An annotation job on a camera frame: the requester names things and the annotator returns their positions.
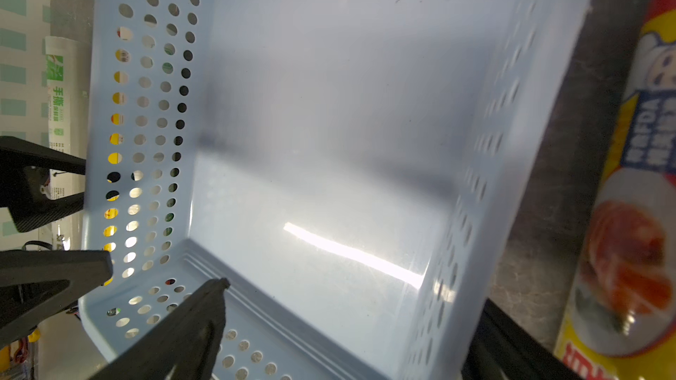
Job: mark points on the white green plastic wrap roll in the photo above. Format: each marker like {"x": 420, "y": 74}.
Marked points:
{"x": 68, "y": 83}

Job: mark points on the yellow plastic wrap roll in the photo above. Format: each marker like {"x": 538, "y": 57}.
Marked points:
{"x": 619, "y": 322}

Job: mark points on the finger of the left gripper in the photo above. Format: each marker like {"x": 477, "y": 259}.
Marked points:
{"x": 38, "y": 285}
{"x": 24, "y": 170}

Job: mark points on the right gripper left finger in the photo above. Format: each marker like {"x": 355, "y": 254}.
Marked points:
{"x": 182, "y": 346}

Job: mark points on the light blue plastic basket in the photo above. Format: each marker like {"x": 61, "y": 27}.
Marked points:
{"x": 352, "y": 167}

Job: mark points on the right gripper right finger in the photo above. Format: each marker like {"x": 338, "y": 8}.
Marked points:
{"x": 501, "y": 349}

